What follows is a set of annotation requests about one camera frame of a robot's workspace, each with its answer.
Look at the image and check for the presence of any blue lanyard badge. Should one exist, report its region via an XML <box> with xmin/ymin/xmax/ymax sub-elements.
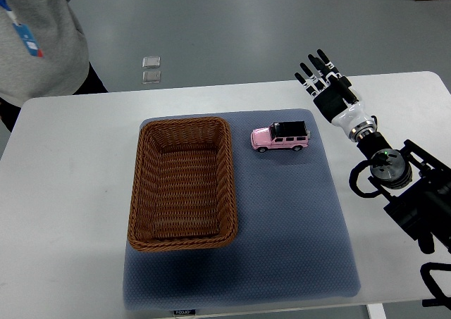
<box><xmin>1</xmin><ymin>0</ymin><xmax>44</xmax><ymax>58</ymax></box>

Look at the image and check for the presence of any brown wicker basket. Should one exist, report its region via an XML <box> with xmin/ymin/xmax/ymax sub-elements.
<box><xmin>128</xmin><ymin>117</ymin><xmax>238</xmax><ymax>252</ymax></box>

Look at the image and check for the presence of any white table leg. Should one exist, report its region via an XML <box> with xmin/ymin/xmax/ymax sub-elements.
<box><xmin>366</xmin><ymin>303</ymin><xmax>387</xmax><ymax>319</ymax></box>

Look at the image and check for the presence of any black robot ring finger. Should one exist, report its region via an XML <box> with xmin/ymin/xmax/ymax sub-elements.
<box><xmin>299</xmin><ymin>63</ymin><xmax>326</xmax><ymax>90</ymax></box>

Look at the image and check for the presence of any upper metal floor plate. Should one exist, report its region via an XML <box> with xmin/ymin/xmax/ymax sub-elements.
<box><xmin>142</xmin><ymin>56</ymin><xmax>161</xmax><ymax>69</ymax></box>

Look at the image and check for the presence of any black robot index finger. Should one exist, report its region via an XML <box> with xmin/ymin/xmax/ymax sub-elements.
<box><xmin>316</xmin><ymin>49</ymin><xmax>339</xmax><ymax>79</ymax></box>

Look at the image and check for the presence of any person in grey hoodie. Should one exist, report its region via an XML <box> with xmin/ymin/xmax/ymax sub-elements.
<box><xmin>0</xmin><ymin>0</ymin><xmax>109</xmax><ymax>132</ymax></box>

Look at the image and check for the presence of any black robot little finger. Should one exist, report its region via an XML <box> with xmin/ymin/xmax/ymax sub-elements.
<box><xmin>295</xmin><ymin>73</ymin><xmax>318</xmax><ymax>96</ymax></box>

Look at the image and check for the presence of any black cable loop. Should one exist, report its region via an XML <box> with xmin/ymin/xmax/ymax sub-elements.
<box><xmin>419</xmin><ymin>261</ymin><xmax>451</xmax><ymax>309</ymax></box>

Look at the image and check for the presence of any blue grey mat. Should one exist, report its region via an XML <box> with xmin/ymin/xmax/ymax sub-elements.
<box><xmin>123</xmin><ymin>109</ymin><xmax>360</xmax><ymax>311</ymax></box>

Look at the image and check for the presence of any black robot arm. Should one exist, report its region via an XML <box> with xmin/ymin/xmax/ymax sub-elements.
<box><xmin>295</xmin><ymin>50</ymin><xmax>450</xmax><ymax>254</ymax></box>

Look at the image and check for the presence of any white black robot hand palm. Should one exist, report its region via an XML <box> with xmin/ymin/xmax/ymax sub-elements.
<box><xmin>312</xmin><ymin>85</ymin><xmax>374</xmax><ymax>138</ymax></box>

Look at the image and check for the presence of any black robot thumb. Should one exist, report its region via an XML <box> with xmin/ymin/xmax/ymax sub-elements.
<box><xmin>336</xmin><ymin>77</ymin><xmax>357</xmax><ymax>104</ymax></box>

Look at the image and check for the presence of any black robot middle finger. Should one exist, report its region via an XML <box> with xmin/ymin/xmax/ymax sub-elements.
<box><xmin>308</xmin><ymin>54</ymin><xmax>331</xmax><ymax>86</ymax></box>

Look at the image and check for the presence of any pink toy car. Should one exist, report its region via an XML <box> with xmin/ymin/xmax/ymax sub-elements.
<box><xmin>250</xmin><ymin>121</ymin><xmax>311</xmax><ymax>153</ymax></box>

